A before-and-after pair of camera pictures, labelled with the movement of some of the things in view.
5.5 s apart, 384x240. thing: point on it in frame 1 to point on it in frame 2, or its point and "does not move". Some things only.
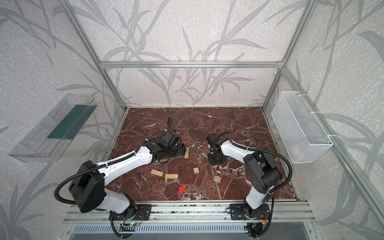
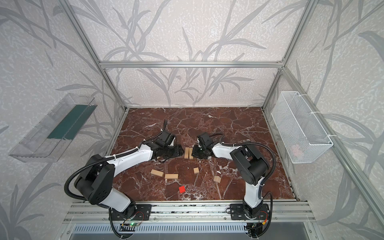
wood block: [187, 153] does not move
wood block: [157, 173] does not move
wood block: [171, 175] does not move
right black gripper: [216, 157] to [199, 150]
